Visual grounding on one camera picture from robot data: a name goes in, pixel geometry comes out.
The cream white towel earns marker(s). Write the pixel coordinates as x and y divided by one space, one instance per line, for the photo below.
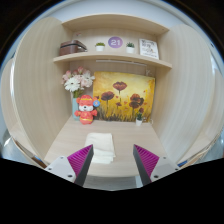
101 145

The yellow poppy flower painting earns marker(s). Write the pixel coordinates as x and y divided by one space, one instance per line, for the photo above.
126 91

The small white potted plant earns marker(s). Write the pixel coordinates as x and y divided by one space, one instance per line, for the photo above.
138 122

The white light bar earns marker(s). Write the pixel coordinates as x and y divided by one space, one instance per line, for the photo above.
121 62

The teal flower vase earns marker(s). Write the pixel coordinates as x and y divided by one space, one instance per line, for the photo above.
75 108

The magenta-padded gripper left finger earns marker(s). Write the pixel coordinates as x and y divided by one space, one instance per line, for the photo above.
60 166

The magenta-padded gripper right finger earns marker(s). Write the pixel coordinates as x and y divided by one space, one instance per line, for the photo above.
165 166

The red plush bear toy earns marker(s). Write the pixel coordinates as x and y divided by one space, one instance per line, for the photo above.
86 113

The pink and white flower bouquet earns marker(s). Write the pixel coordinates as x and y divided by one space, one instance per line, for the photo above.
76 81

